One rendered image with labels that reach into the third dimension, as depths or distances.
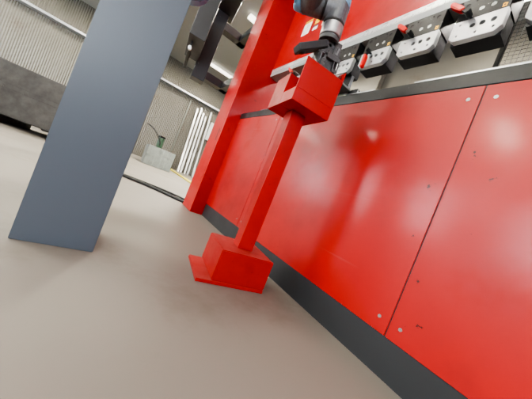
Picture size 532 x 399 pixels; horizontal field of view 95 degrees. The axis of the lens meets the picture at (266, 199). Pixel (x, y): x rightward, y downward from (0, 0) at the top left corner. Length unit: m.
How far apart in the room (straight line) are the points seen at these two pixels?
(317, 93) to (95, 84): 0.65
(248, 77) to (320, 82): 1.27
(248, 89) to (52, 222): 1.66
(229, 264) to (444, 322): 0.59
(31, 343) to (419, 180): 0.91
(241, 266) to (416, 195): 0.58
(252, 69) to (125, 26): 1.45
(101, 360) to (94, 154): 0.50
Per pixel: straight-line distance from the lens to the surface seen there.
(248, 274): 0.88
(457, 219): 0.78
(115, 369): 0.51
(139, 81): 0.81
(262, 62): 2.24
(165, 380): 0.51
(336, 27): 1.04
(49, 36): 9.80
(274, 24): 2.38
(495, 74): 0.94
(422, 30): 1.36
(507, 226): 0.76
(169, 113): 9.45
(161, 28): 0.86
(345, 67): 1.53
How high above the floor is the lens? 0.33
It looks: 1 degrees down
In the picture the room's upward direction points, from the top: 22 degrees clockwise
